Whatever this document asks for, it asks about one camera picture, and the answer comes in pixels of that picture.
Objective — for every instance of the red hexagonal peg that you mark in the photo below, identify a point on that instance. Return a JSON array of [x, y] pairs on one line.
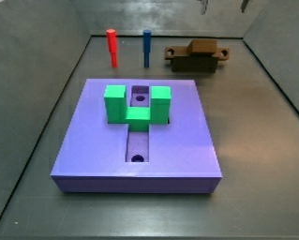
[[113, 47]]

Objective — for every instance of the green U-shaped block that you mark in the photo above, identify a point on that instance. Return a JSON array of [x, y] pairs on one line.
[[138, 116]]

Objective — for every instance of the blue hexagonal peg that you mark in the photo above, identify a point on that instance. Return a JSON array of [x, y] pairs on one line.
[[146, 46]]

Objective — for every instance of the purple base block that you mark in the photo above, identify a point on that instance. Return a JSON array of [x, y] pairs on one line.
[[105, 158]]

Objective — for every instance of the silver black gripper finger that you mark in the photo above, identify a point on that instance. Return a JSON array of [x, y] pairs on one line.
[[204, 6], [244, 6]]

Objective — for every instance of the black angled fixture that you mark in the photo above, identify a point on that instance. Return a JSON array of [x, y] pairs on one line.
[[202, 64]]

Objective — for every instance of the brown T-shaped block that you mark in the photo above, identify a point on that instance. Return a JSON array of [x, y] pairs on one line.
[[200, 47]]

